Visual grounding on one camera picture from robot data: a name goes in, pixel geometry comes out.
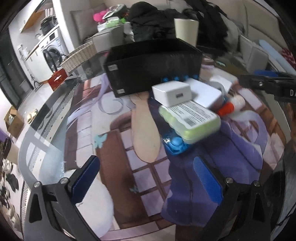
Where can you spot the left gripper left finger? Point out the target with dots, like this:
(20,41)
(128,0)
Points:
(51,211)

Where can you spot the black cardboard box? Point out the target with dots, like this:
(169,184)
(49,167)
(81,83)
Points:
(137,66)

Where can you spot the blue plastic case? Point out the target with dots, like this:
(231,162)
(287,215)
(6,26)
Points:
(174,144)

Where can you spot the shoe rack with shoes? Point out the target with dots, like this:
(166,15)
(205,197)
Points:
(10,187)

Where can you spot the grey sofa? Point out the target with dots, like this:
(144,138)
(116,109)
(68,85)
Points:
(232,26)

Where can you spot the white pronged wall charger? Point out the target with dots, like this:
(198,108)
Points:
(224,84)

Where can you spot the anime printed desk mat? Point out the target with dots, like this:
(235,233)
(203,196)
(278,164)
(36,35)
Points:
(142,191)

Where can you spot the woven wicker basket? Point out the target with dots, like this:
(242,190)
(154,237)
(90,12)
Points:
(77,57)

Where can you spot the brown cardboard box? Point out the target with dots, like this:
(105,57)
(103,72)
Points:
(14,122)

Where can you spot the white washing machine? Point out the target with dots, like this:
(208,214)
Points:
(54,49)

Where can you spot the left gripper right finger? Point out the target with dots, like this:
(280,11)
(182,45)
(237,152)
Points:
(242,212)

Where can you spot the white power bank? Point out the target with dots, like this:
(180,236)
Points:
(205,95)

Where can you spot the pink plush toy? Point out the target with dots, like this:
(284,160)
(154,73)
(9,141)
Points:
(98,17)

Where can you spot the white square charger brick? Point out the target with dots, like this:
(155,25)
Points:
(172,93)

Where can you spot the red box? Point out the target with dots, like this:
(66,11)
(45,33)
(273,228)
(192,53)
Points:
(57,79)

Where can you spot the green plastic case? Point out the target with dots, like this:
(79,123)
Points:
(191,121)

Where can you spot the grey cushion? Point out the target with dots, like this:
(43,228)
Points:
(84,24)

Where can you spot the green wet wipes pack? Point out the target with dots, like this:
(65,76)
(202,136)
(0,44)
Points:
(114,22)

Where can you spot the cream tumbler cup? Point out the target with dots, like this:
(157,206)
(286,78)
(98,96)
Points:
(187,30)

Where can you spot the glue bottle orange cap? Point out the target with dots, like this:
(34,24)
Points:
(234,104)

